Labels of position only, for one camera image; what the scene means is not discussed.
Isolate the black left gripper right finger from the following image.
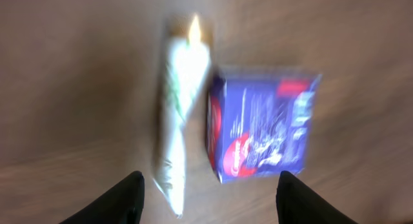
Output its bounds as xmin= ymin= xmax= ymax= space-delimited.
xmin=276 ymin=171 xmax=356 ymax=224

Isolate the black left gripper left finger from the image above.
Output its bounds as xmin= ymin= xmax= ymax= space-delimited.
xmin=61 ymin=170 xmax=145 ymax=224

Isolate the purple Carefree pad pack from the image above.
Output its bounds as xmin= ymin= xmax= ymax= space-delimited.
xmin=207 ymin=73 xmax=322 ymax=183

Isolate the white tube gold cap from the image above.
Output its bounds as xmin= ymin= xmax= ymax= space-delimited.
xmin=153 ymin=14 xmax=212 ymax=218

